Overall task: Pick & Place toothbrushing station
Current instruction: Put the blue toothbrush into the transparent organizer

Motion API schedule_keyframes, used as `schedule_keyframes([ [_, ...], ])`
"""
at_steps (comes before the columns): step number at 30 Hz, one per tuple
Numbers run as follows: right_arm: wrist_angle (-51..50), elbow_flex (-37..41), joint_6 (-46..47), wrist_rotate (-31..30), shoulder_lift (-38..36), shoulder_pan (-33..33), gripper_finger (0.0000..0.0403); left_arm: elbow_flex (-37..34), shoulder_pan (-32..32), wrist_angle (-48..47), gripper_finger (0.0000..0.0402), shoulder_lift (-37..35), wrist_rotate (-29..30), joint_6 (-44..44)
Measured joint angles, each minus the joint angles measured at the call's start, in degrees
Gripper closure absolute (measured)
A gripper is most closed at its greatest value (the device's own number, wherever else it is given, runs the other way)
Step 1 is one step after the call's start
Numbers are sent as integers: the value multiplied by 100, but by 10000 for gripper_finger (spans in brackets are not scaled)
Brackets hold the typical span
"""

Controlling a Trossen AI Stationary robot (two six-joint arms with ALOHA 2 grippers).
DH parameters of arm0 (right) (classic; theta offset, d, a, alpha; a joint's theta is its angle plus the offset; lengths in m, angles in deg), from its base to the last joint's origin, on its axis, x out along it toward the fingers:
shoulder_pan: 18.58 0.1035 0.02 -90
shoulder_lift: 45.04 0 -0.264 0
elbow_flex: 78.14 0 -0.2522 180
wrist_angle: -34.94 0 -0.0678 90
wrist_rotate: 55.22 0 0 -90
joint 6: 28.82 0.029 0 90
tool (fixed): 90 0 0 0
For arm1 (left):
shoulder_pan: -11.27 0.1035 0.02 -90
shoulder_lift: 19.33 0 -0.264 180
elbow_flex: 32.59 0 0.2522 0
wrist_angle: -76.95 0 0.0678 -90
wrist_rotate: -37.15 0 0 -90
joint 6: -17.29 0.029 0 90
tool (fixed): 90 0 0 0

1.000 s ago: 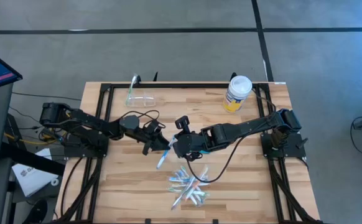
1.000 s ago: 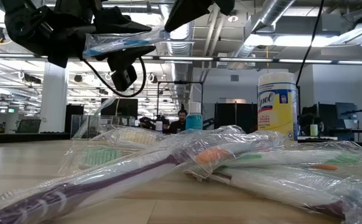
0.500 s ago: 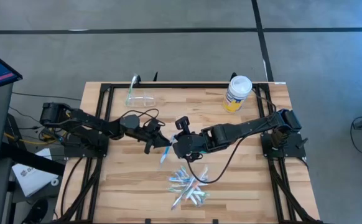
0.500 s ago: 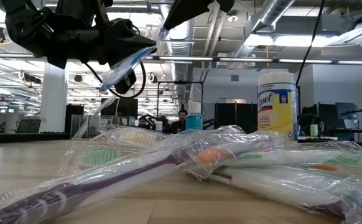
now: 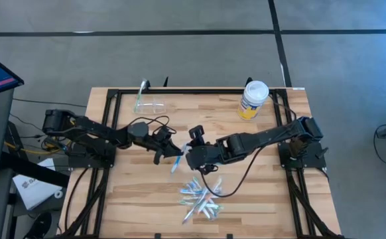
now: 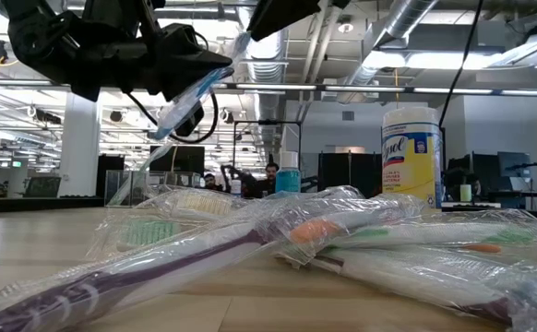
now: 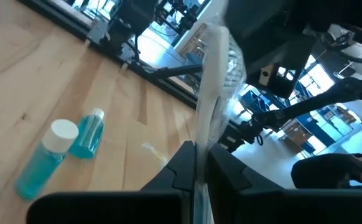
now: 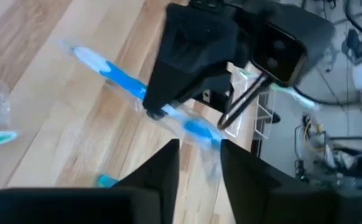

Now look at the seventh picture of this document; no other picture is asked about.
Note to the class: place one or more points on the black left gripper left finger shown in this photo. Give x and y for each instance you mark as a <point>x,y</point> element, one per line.
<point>122,208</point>

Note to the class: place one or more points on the blue toothbrush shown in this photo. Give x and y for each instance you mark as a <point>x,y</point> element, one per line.
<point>209,93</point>

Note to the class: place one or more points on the blue mouthwash bottle white cap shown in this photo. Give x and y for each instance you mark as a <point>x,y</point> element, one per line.
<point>87,137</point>
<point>41,165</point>

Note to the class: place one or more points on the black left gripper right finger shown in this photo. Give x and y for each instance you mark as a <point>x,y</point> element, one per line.
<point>277,208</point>

